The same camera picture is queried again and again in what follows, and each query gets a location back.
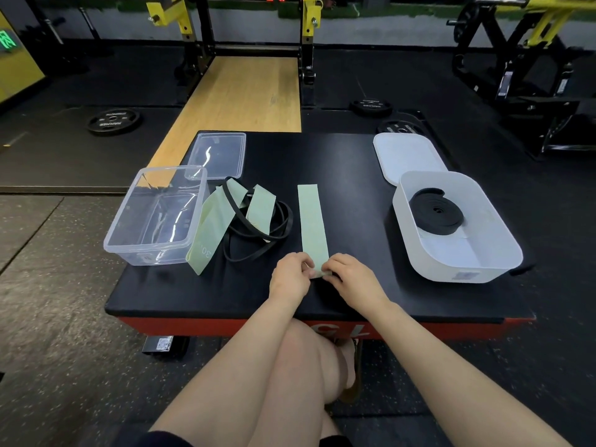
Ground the person's right hand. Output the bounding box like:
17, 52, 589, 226
320, 253, 392, 320

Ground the person's left hand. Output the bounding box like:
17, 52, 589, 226
269, 251, 317, 305

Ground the thin black resistance band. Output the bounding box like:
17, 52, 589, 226
221, 177, 294, 263

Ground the wide black resistance band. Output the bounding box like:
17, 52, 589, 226
408, 187, 465, 236

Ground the white plastic bin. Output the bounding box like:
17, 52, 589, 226
392, 170, 524, 284

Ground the clear plastic container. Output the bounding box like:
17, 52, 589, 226
103, 165, 209, 267

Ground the person's left forearm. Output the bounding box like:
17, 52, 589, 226
148, 295, 304, 447

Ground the person's right forearm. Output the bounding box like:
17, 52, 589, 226
370, 300, 574, 447

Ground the person's left leg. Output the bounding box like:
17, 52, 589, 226
249, 318, 357, 447

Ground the person's leg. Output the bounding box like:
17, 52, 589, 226
249, 318, 357, 447
320, 408, 341, 439

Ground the person's right leg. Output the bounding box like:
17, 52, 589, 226
320, 408, 341, 439

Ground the brown sandal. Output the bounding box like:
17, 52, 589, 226
335, 338, 364, 405

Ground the black plyo platform red side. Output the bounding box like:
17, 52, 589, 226
104, 130, 536, 343

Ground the white plastic lid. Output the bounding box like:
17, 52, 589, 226
372, 132, 449, 187

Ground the clear plastic lid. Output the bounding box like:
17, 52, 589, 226
184, 132, 246, 181

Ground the black weight plate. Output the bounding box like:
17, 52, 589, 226
350, 98, 394, 119
377, 118, 427, 135
86, 108, 143, 137

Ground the wooden lifting platform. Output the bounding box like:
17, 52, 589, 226
148, 56, 302, 187

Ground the dark navy shirt sleeve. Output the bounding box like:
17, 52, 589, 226
135, 430, 194, 447

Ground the yellow black squat rack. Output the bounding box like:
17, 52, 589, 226
147, 0, 325, 107

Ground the yellow black exercise machine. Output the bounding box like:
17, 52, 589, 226
446, 0, 596, 160

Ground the black upright bar holder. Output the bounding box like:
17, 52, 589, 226
79, 6, 115, 56

